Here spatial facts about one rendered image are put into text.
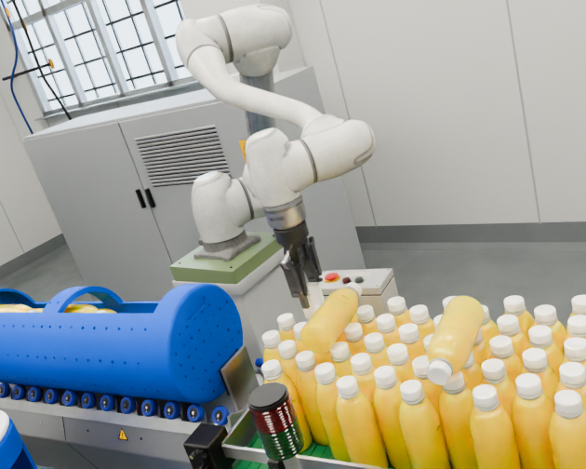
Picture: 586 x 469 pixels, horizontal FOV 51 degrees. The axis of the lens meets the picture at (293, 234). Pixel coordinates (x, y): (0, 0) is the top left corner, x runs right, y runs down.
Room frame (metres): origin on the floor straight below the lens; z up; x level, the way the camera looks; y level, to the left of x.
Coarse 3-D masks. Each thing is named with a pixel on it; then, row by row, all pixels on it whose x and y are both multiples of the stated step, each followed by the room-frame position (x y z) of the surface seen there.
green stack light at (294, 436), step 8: (296, 416) 0.78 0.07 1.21; (296, 424) 0.77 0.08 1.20; (280, 432) 0.75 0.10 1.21; (288, 432) 0.76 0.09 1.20; (296, 432) 0.76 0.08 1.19; (264, 440) 0.76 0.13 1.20; (272, 440) 0.75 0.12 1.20; (280, 440) 0.75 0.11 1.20; (288, 440) 0.76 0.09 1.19; (296, 440) 0.76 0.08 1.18; (304, 440) 0.78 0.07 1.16; (264, 448) 0.77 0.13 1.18; (272, 448) 0.76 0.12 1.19; (280, 448) 0.75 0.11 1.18; (288, 448) 0.75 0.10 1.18; (296, 448) 0.76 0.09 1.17; (272, 456) 0.76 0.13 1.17; (280, 456) 0.75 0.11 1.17; (288, 456) 0.75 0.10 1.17
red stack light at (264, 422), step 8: (288, 392) 0.79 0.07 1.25; (288, 400) 0.77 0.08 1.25; (248, 408) 0.78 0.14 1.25; (280, 408) 0.76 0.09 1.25; (288, 408) 0.77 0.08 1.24; (256, 416) 0.76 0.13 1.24; (264, 416) 0.75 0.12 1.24; (272, 416) 0.75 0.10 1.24; (280, 416) 0.75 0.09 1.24; (288, 416) 0.76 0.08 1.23; (256, 424) 0.77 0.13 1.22; (264, 424) 0.76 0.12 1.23; (272, 424) 0.75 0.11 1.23; (280, 424) 0.75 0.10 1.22; (288, 424) 0.76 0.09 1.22; (264, 432) 0.76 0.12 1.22; (272, 432) 0.75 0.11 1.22
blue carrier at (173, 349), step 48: (0, 288) 1.82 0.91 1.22; (96, 288) 1.61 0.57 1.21; (192, 288) 1.34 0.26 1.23; (0, 336) 1.56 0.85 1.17; (48, 336) 1.45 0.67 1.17; (96, 336) 1.36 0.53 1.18; (144, 336) 1.27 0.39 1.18; (192, 336) 1.29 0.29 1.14; (240, 336) 1.42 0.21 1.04; (48, 384) 1.49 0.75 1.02; (96, 384) 1.37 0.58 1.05; (144, 384) 1.26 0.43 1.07; (192, 384) 1.24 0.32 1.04
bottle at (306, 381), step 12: (300, 372) 1.10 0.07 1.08; (312, 372) 1.09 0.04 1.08; (300, 384) 1.09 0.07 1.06; (312, 384) 1.08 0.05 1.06; (300, 396) 1.09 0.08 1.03; (312, 396) 1.08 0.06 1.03; (312, 408) 1.08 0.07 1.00; (312, 420) 1.08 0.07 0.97; (312, 432) 1.10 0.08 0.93; (324, 432) 1.08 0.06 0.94; (324, 444) 1.08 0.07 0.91
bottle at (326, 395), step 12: (324, 384) 1.03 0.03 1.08; (324, 396) 1.02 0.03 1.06; (336, 396) 1.01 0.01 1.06; (324, 408) 1.02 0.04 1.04; (324, 420) 1.03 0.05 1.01; (336, 420) 1.01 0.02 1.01; (336, 432) 1.01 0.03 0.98; (336, 444) 1.02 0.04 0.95; (336, 456) 1.02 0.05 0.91; (348, 456) 1.01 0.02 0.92
